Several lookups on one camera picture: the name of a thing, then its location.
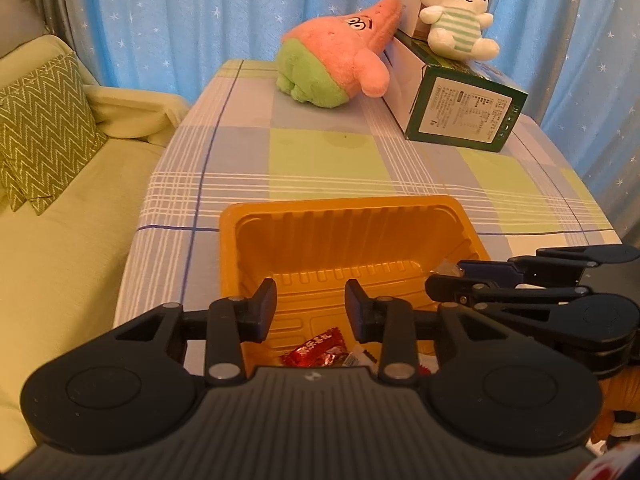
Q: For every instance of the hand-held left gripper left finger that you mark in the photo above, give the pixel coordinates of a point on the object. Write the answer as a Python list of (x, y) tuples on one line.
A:
[(265, 310)]

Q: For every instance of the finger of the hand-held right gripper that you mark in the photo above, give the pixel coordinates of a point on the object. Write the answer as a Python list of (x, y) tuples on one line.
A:
[(487, 271), (500, 294)]

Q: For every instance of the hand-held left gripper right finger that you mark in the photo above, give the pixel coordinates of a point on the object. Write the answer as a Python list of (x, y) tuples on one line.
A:
[(356, 310)]

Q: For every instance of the black snack packet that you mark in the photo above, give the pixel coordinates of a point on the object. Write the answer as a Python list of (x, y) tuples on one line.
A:
[(361, 357)]

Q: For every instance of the red snack packet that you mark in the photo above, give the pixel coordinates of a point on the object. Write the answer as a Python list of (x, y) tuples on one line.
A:
[(426, 366), (315, 351)]

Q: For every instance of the orange plastic tray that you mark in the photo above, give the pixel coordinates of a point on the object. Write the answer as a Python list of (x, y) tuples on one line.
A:
[(325, 240)]

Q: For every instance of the person's right hand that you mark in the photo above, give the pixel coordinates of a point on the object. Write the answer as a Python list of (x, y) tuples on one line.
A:
[(625, 395)]

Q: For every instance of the checked tablecloth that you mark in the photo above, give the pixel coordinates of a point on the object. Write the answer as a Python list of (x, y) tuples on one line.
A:
[(325, 160)]

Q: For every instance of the green cardboard box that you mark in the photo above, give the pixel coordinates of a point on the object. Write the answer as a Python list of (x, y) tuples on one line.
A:
[(465, 110)]

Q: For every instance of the light green sofa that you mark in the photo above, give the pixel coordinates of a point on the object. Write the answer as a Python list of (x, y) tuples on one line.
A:
[(65, 260)]

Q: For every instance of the pink starfish plush toy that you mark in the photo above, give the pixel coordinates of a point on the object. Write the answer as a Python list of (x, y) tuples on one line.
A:
[(330, 55)]

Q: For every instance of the white bunny plush toy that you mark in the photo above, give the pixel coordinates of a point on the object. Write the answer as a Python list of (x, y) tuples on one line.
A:
[(452, 15)]

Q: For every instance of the green zigzag cushion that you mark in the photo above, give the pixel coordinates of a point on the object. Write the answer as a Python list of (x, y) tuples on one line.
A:
[(40, 130)]

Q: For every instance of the blue star curtain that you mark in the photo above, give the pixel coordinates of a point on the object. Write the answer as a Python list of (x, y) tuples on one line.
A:
[(200, 15)]

